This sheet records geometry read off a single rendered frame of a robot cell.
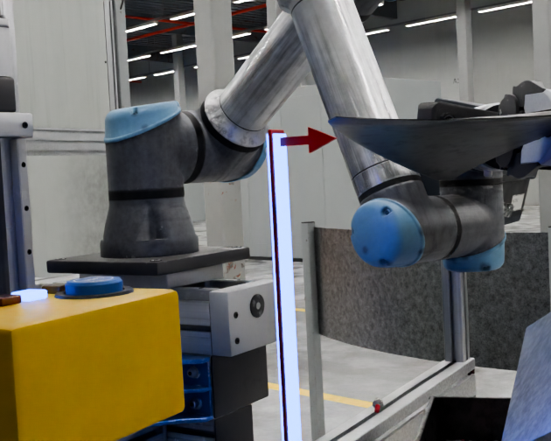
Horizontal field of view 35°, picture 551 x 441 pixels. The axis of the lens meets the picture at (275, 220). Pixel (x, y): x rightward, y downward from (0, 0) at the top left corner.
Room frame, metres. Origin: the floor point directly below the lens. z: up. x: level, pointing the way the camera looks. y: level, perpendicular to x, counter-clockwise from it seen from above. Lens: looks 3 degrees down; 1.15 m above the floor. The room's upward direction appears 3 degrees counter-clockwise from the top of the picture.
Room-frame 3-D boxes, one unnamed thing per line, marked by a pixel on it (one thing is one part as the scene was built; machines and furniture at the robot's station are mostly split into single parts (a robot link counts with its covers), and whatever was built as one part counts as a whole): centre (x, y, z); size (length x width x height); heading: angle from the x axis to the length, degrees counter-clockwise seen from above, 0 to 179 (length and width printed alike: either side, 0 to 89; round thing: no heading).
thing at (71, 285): (0.62, 0.13, 1.08); 0.04 x 0.04 x 0.02
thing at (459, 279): (1.29, -0.26, 0.96); 0.03 x 0.03 x 0.20; 60
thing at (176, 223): (1.35, 0.20, 1.09); 0.15 x 0.15 x 0.10
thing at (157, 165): (1.35, 0.19, 1.20); 0.13 x 0.12 x 0.14; 132
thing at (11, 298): (0.58, 0.19, 1.08); 0.02 x 0.02 x 0.01; 60
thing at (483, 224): (1.05, -0.23, 1.08); 0.11 x 0.08 x 0.11; 132
